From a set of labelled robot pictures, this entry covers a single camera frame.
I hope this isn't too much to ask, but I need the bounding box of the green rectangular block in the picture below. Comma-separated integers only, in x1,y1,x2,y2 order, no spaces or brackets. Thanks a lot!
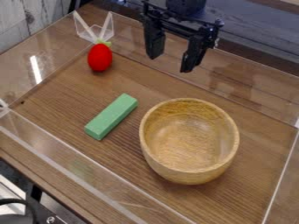
84,94,138,140

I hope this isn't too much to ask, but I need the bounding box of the black cable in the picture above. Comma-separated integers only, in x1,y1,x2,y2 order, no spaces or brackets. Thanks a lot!
0,198,40,224

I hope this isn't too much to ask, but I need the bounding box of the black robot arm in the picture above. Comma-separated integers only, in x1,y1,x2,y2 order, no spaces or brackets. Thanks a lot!
140,0,224,73

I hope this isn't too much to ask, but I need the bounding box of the clear acrylic tray wall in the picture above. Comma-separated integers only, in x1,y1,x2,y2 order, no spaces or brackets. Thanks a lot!
0,100,195,224

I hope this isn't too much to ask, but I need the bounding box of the red plush strawberry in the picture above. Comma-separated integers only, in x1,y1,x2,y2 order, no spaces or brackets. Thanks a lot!
88,42,112,72

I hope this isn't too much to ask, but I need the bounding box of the wooden bowl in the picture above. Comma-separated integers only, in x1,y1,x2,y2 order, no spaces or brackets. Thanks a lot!
139,98,240,185

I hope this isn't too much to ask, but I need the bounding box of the clear acrylic corner bracket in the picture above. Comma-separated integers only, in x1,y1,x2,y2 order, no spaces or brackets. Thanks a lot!
72,11,115,47

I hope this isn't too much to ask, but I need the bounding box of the black metal table frame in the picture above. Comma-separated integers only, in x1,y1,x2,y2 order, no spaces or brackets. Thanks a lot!
24,184,71,224

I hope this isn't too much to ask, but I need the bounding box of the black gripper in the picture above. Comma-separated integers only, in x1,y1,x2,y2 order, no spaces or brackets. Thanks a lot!
140,0,224,73

